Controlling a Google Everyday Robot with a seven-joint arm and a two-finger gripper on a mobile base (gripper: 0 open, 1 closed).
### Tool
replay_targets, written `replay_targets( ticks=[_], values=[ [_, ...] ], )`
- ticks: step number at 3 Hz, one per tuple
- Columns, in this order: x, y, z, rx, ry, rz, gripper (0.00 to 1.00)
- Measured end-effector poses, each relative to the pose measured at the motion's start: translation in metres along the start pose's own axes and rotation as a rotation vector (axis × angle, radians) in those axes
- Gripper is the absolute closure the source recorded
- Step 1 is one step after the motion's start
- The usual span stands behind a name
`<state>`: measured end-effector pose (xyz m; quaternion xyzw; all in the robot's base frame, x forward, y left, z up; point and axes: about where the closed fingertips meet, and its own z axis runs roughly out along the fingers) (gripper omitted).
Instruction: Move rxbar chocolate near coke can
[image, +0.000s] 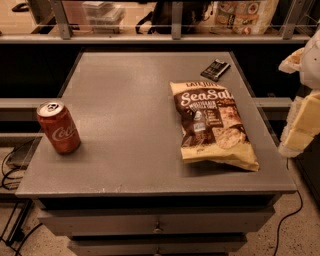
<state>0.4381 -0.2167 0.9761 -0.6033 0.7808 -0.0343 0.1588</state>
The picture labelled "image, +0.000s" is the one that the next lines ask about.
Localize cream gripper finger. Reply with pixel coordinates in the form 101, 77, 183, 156
279, 47, 304, 74
278, 92, 320, 158

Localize black rxbar chocolate bar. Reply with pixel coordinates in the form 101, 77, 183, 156
201, 59, 230, 82

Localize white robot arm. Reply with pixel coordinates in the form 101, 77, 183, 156
278, 31, 320, 158

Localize red coke can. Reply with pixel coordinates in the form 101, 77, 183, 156
37, 100, 81, 154

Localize snack bag on shelf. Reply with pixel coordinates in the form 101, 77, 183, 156
210, 0, 279, 35

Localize sea salt chips bag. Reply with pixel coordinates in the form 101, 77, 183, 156
170, 81, 259, 171

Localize black bag on shelf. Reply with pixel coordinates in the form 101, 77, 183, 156
135, 0, 213, 34

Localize clear plastic containers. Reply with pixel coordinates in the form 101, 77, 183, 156
82, 1, 125, 34

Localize grey upper drawer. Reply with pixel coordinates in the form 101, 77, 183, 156
38, 207, 274, 236

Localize grey drawer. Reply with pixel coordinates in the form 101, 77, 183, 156
68, 234, 247, 256
38, 207, 274, 236

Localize grey lower drawer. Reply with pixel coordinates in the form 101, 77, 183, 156
68, 234, 247, 256

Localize grey metal shelf rail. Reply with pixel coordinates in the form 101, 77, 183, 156
0, 0, 319, 44

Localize black floor cable right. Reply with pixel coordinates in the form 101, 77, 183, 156
272, 190, 304, 256

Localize black cables left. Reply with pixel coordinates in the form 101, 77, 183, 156
0, 139, 44, 256

